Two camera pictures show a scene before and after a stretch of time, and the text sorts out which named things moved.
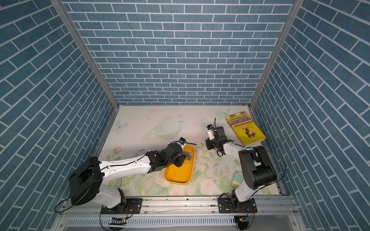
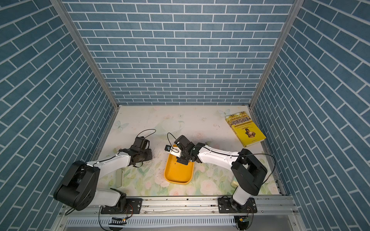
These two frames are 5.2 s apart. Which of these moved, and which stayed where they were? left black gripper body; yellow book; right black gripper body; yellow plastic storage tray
Moved: right black gripper body; left black gripper body
Stayed: yellow book; yellow plastic storage tray
